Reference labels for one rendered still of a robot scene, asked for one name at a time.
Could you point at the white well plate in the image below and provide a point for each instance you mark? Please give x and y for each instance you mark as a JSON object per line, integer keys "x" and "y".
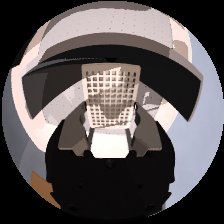
{"x": 114, "y": 76}

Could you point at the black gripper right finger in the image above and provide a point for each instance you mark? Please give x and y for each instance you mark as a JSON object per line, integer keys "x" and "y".
{"x": 151, "y": 140}

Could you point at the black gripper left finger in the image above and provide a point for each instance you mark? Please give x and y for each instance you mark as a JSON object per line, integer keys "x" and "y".
{"x": 69, "y": 139}

